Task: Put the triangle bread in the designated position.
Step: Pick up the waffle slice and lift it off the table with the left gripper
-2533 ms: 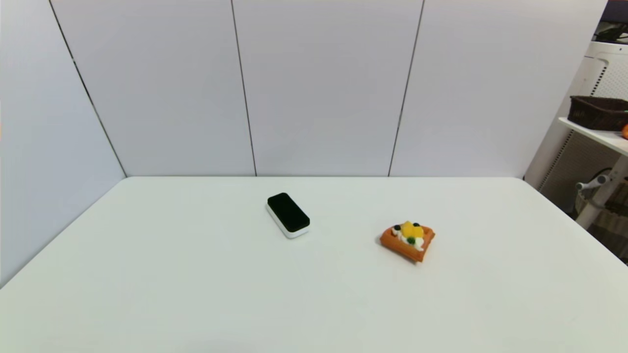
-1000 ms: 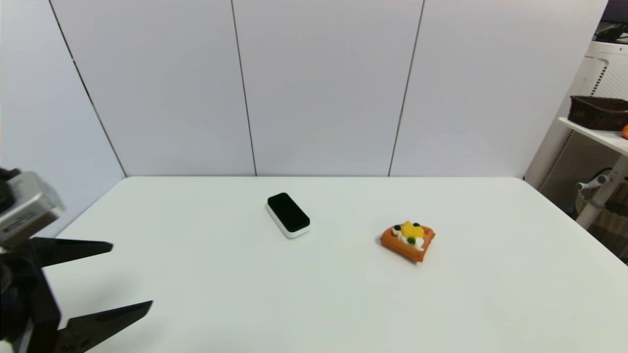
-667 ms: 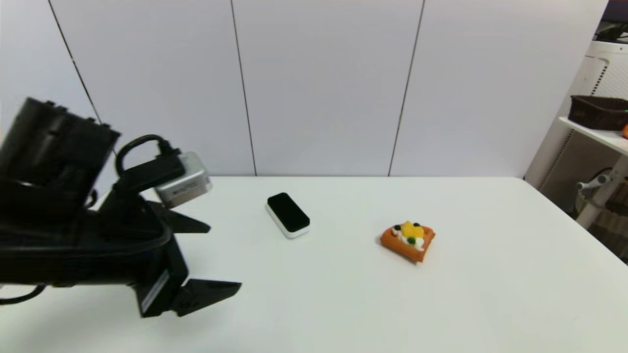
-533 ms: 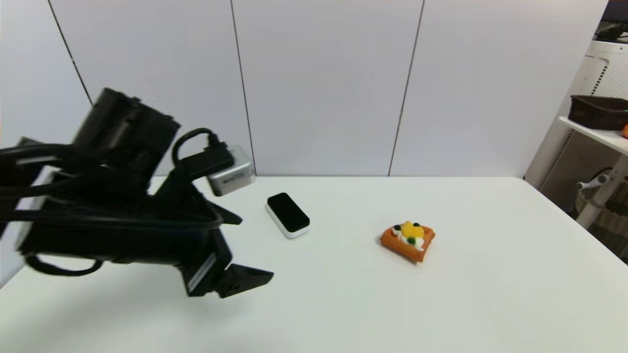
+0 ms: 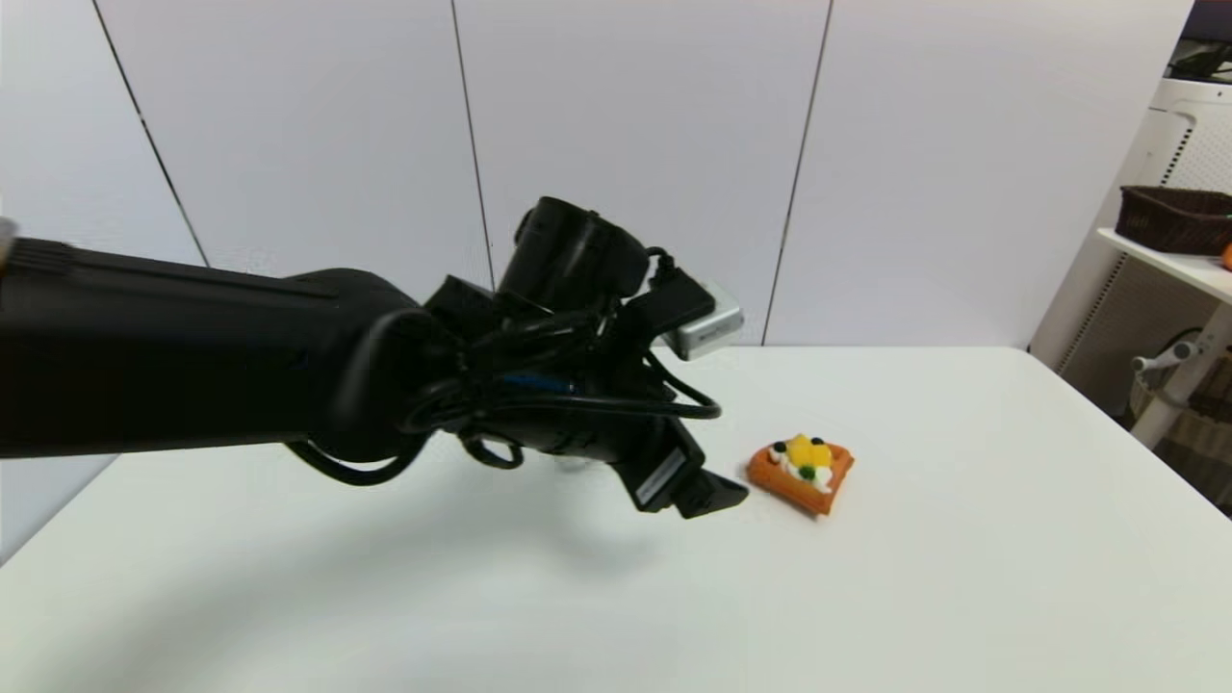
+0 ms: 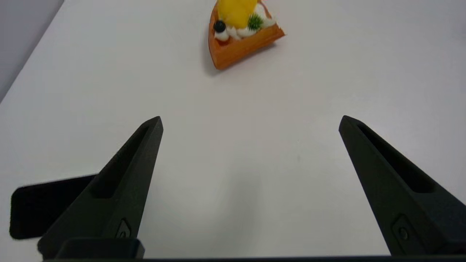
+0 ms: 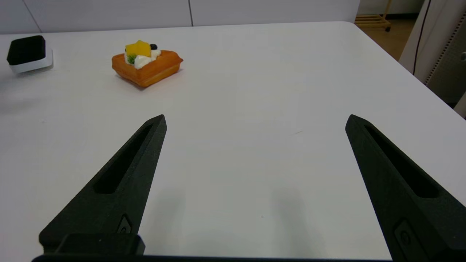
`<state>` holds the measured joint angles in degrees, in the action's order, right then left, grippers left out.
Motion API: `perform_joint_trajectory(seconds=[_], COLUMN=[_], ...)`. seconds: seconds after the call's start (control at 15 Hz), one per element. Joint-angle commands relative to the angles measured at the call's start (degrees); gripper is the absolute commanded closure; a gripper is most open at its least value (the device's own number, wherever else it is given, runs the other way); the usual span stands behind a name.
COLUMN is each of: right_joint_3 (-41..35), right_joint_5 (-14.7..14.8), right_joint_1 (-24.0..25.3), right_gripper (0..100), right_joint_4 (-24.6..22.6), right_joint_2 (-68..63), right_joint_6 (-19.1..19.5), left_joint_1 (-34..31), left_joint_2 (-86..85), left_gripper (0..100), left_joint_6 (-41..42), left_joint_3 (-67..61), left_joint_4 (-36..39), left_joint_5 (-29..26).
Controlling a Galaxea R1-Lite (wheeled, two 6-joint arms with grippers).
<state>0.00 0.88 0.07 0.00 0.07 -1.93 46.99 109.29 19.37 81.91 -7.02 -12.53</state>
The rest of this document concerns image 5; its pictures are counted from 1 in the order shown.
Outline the triangle waffle bread with fruit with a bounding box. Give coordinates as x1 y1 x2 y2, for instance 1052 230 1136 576
746 433 856 517

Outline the white perforated cabinet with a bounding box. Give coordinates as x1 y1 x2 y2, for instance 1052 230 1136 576
1028 79 1232 417

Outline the light brown woven basket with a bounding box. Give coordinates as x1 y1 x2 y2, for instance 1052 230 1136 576
1126 371 1232 511

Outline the white shelf board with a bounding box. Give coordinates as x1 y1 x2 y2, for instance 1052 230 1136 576
1094 229 1232 308

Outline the dark brown wicker basket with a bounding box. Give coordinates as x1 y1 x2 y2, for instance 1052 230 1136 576
1114 187 1232 258

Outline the black device on cabinet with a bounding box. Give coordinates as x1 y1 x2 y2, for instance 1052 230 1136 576
1163 42 1232 86

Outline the black looping arm cable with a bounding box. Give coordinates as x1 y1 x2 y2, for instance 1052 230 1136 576
285 245 724 488

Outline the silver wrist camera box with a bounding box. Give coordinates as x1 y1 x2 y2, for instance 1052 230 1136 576
662 281 746 363

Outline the grey handle bar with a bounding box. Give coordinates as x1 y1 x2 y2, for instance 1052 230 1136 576
1130 342 1200 376

